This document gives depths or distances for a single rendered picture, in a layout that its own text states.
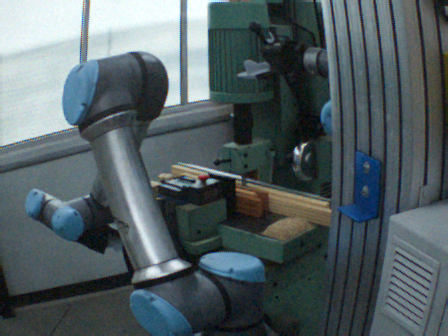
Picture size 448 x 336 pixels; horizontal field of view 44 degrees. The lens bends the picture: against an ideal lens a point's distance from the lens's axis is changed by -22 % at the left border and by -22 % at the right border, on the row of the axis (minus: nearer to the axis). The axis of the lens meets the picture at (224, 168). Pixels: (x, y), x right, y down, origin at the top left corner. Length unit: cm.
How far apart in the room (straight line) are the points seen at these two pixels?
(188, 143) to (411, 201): 263
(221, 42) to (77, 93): 74
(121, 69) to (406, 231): 60
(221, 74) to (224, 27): 14
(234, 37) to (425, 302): 116
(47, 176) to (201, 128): 95
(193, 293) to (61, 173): 206
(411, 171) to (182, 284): 45
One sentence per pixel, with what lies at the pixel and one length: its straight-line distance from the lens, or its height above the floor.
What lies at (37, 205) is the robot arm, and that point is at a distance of 147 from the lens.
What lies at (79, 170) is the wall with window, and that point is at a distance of 313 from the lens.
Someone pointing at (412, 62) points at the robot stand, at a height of 144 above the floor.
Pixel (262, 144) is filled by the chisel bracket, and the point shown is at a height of 106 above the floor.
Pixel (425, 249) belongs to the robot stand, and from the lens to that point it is 78.
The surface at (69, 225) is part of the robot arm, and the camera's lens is 139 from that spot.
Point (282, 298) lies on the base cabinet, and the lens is 183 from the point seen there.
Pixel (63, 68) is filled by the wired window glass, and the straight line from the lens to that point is 308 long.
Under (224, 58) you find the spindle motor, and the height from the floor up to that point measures 132.
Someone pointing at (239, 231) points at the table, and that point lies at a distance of 173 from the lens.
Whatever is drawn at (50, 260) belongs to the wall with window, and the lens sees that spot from 318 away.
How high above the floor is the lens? 152
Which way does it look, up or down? 16 degrees down
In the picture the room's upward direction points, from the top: 2 degrees counter-clockwise
